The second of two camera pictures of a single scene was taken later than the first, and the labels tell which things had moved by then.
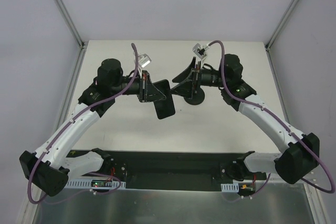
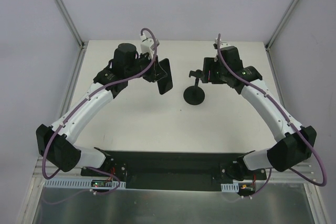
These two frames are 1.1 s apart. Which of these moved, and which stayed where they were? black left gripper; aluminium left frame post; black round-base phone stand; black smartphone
Moved: black left gripper; black smartphone
Stayed: aluminium left frame post; black round-base phone stand
